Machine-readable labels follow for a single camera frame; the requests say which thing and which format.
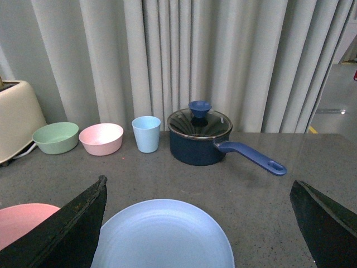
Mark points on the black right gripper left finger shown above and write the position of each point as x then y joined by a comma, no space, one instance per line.
68,238

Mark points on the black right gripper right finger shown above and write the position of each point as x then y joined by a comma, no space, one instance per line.
328,228

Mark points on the pink plate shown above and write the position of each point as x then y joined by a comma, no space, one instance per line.
18,220

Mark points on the blue plate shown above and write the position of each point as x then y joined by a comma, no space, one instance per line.
162,233

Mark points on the green bowl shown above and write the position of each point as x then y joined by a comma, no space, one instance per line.
57,138

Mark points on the pink bowl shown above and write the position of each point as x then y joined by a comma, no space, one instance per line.
102,139

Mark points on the cream toaster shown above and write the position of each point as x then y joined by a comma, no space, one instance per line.
21,116

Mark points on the light blue cup right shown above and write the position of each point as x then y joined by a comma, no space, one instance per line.
147,133

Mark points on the dark blue saucepan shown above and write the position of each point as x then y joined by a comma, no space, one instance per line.
204,151

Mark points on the glass pot lid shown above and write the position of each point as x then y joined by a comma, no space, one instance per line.
199,121

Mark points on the grey curtain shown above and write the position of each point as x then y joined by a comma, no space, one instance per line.
262,63

